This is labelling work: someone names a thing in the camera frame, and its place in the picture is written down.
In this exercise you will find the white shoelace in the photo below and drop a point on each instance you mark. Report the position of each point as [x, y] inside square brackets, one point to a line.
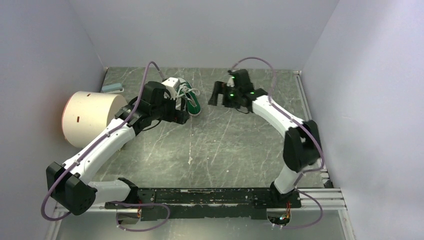
[185, 90]

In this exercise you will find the aluminium frame rail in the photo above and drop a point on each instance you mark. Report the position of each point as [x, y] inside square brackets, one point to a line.
[311, 199]

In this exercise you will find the cream cylindrical container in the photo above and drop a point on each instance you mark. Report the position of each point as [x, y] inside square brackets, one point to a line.
[87, 114]

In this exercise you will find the green canvas sneaker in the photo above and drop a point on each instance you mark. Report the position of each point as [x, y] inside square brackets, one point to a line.
[191, 110]

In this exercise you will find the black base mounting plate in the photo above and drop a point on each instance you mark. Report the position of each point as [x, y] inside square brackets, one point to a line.
[199, 203]

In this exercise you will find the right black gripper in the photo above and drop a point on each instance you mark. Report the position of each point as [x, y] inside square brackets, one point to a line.
[220, 88]

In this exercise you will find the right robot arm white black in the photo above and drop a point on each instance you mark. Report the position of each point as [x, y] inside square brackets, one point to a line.
[301, 138]

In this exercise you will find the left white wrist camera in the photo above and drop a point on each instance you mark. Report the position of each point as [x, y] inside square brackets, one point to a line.
[172, 85]

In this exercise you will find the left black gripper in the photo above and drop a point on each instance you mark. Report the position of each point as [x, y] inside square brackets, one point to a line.
[179, 116]

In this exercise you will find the small light blue block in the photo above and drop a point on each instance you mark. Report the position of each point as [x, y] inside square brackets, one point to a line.
[112, 88]

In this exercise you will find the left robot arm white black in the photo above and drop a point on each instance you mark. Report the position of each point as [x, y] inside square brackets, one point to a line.
[71, 184]

